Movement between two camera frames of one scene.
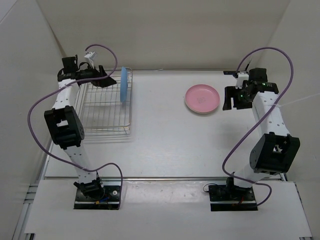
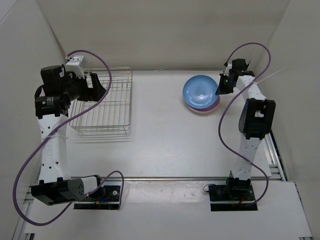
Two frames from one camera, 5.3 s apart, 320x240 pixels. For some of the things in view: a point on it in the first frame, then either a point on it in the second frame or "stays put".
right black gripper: (229, 92) → (222, 90)
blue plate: (123, 84) → (199, 91)
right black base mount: (228, 197) stays put
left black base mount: (93, 195) stays put
